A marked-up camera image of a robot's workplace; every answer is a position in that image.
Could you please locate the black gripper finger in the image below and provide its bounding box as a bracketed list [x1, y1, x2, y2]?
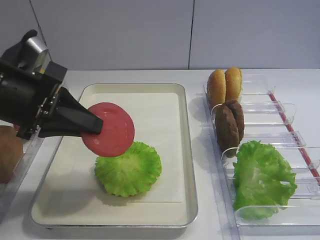
[55, 87, 103, 134]
[38, 120, 86, 138]

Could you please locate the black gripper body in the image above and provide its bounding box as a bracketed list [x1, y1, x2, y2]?
[0, 59, 68, 140]

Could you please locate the red tomato slice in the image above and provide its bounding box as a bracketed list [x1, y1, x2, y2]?
[81, 102, 135, 157]

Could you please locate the green lettuce leaf on tray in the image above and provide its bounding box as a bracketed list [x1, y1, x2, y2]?
[95, 141, 162, 198]

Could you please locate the front brown meat patty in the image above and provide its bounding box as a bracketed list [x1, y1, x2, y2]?
[214, 105, 240, 157]

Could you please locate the brown meat patty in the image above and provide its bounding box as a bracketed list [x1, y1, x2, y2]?
[223, 99, 245, 141]
[214, 105, 240, 157]

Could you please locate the rear brown meat patty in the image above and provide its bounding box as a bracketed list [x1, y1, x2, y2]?
[223, 99, 245, 141]

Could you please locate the green lettuce leaf in rack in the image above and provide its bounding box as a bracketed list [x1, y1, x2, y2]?
[233, 140, 298, 220]

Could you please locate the clear acrylic left rack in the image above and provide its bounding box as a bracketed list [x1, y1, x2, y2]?
[0, 135, 44, 223]

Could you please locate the clear acrylic rack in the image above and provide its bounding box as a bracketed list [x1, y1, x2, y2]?
[202, 74, 320, 240]
[0, 135, 44, 223]

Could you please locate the brown bun in left rack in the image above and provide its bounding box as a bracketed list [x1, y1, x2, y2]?
[0, 125, 23, 184]

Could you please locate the cream metal baking tray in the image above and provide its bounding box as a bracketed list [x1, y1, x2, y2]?
[30, 83, 198, 228]

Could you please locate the left golden bun half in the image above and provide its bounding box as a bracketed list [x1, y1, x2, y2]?
[206, 69, 226, 107]

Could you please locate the golden bun half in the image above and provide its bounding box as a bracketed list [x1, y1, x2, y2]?
[224, 67, 243, 101]
[206, 69, 226, 107]

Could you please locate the right golden bun half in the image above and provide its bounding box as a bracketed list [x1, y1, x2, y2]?
[224, 67, 243, 101]

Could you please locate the red rod on right rack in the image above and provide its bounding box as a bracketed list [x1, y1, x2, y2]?
[268, 93, 320, 185]

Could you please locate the clear acrylic right rack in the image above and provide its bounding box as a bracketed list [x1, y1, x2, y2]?
[202, 74, 320, 240]

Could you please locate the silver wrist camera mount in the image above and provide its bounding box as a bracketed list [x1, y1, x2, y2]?
[17, 29, 49, 73]

